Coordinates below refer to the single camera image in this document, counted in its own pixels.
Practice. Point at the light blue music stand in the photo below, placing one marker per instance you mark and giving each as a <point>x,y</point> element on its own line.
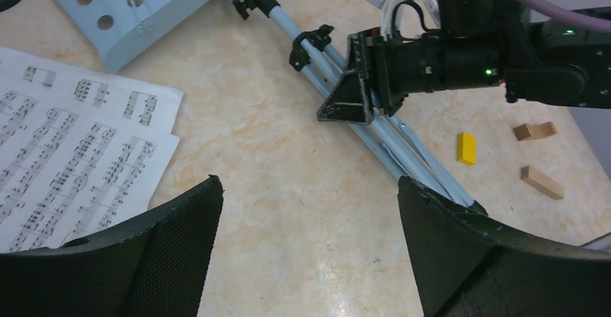
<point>121,30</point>

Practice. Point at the wooden arch block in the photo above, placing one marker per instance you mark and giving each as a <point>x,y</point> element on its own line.
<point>535,131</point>

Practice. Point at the blue playing card box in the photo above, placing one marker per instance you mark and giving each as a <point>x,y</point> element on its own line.
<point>433,9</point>

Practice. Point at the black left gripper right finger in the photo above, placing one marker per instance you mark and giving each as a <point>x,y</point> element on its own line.
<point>468,264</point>

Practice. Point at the yellow toy brick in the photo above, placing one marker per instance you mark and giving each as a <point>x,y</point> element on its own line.
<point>466,149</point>

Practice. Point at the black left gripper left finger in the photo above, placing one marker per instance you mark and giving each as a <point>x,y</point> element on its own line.
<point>154,264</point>

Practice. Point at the wooden block front right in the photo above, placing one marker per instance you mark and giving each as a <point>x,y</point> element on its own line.
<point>542,182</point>

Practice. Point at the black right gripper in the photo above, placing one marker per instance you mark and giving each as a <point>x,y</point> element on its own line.
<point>371,65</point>

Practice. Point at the sheet music page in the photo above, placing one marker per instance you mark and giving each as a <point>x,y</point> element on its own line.
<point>67,172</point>
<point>147,104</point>

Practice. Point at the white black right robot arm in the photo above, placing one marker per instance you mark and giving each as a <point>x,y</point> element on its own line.
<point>539,52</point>

